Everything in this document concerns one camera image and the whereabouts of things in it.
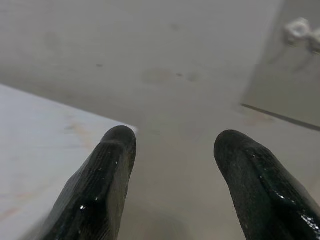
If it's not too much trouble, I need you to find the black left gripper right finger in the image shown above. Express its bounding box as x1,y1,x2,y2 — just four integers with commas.
213,129,320,240

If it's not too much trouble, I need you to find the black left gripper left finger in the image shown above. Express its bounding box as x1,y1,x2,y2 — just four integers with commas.
41,125,138,240

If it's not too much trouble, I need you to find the grey wall board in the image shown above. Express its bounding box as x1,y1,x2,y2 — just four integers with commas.
240,0,320,132

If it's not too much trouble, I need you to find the white wall hook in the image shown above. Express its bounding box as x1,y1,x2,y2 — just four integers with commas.
282,16,320,57

